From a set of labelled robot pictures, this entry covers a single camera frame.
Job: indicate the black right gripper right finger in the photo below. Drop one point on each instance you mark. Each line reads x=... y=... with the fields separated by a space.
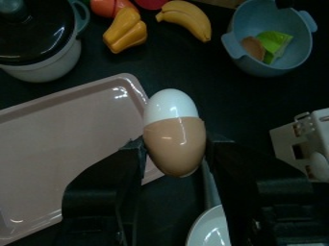
x=248 y=185

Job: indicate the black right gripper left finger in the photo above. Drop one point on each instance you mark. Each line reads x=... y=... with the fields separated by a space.
x=109 y=185

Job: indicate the brown toy eggshell half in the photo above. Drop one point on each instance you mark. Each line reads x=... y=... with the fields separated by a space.
x=175 y=145

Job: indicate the white toy egg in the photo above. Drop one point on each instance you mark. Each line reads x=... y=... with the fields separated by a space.
x=171 y=104

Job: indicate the white plate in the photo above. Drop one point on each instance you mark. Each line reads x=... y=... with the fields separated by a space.
x=212 y=229

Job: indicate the white robot part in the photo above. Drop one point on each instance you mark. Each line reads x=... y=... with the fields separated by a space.
x=307 y=144

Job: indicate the pink plastic tray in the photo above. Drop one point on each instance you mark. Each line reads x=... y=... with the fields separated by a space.
x=55 y=141

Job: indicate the green toy vegetable piece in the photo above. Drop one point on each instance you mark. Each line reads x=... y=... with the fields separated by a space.
x=274 y=44

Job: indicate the light blue toy bowl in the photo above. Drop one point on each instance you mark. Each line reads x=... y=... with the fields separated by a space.
x=274 y=41

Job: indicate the yellow toy bell pepper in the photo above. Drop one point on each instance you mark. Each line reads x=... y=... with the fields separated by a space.
x=125 y=31

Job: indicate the toy pot with black lid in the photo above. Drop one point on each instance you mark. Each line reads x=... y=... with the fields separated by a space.
x=36 y=38

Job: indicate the yellow toy banana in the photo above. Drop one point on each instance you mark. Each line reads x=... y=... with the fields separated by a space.
x=189 y=17

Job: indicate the orange toy fruit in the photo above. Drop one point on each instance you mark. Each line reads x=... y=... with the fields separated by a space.
x=109 y=7

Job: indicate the red toy fruit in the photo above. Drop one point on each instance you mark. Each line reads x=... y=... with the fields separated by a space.
x=150 y=3

